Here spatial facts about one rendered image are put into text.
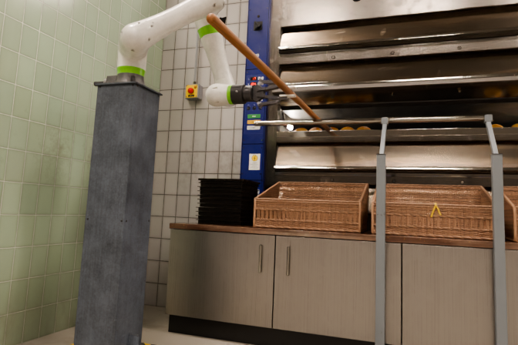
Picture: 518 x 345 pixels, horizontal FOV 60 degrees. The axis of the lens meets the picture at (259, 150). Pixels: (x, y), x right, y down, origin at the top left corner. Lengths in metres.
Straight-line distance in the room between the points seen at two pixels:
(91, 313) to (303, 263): 0.97
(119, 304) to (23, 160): 0.85
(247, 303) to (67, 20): 1.76
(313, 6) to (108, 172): 1.76
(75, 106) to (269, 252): 1.31
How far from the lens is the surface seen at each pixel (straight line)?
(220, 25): 1.33
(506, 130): 2.80
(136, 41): 2.01
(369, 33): 2.95
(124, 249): 1.99
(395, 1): 3.02
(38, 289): 2.55
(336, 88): 2.71
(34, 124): 2.44
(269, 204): 2.33
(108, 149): 2.05
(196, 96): 3.10
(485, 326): 2.23
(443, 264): 2.19
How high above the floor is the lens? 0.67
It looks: 8 degrees up
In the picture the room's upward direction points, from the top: 2 degrees clockwise
